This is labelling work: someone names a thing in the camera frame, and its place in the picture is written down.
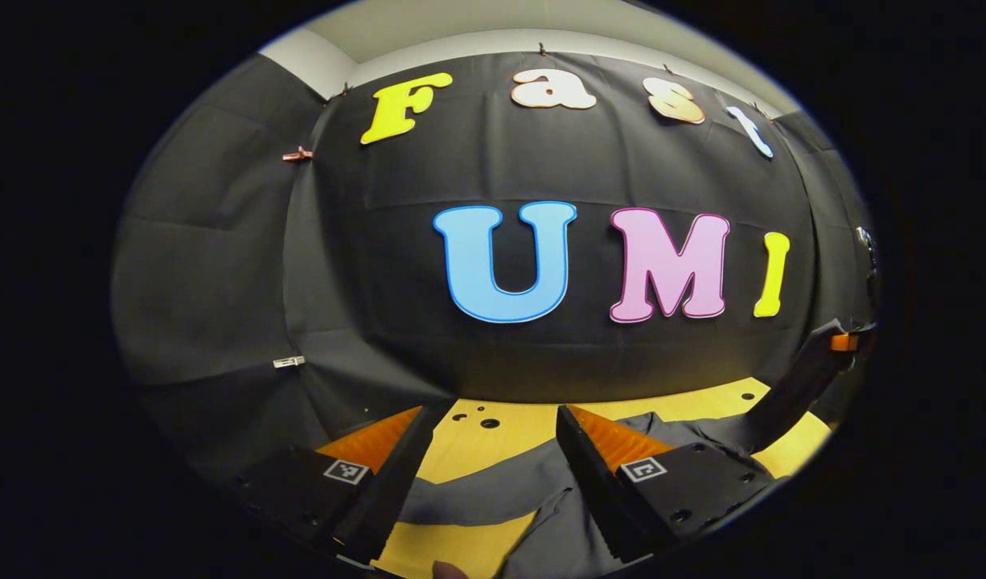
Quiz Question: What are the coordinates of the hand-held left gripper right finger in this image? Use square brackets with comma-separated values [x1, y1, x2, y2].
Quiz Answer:
[555, 404, 777, 564]

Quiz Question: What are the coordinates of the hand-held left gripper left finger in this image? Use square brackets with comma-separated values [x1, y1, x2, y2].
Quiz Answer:
[218, 405, 438, 565]

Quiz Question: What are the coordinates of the grey collared shirt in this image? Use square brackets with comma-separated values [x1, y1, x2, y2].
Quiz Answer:
[396, 320, 844, 579]

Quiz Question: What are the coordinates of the black backdrop cloth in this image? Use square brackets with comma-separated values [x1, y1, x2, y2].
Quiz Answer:
[111, 50, 880, 483]

